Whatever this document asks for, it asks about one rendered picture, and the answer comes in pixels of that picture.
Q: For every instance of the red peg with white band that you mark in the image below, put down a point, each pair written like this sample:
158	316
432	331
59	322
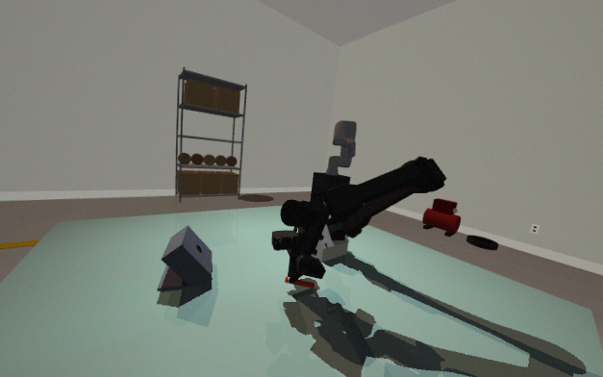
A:
301	283

